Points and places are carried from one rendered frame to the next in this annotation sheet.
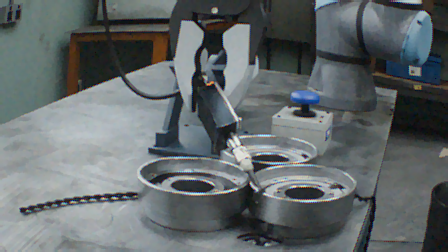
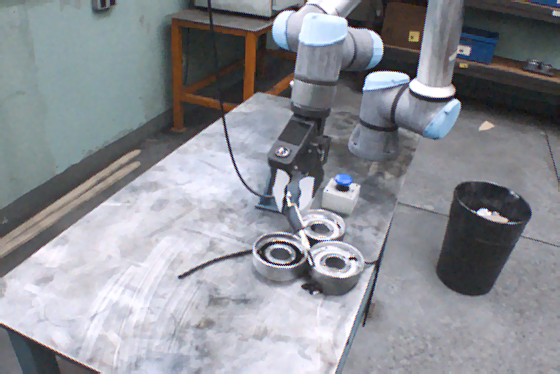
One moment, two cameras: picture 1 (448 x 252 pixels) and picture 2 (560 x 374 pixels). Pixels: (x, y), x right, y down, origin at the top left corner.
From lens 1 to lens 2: 0.40 m
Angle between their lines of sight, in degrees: 17
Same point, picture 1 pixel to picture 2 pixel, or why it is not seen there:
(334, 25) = (374, 105)
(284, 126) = (329, 196)
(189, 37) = (281, 178)
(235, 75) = (304, 202)
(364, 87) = (390, 145)
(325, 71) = (362, 134)
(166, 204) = (268, 270)
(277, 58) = not seen: hidden behind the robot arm
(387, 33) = (415, 118)
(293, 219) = (328, 283)
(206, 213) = (287, 275)
